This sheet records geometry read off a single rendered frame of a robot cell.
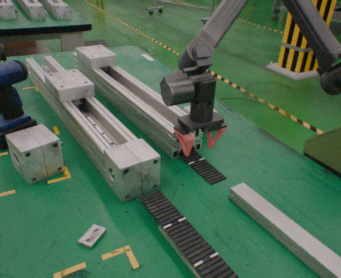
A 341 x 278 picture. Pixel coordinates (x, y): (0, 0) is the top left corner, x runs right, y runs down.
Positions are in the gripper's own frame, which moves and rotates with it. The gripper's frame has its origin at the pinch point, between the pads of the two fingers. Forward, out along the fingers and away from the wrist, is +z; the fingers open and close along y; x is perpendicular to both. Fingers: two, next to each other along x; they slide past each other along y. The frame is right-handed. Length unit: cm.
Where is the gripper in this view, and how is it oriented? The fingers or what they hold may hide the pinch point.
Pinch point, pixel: (198, 149)
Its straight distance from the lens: 86.5
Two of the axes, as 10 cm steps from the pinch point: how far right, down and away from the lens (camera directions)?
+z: -0.2, 8.6, 5.1
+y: -8.5, 2.6, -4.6
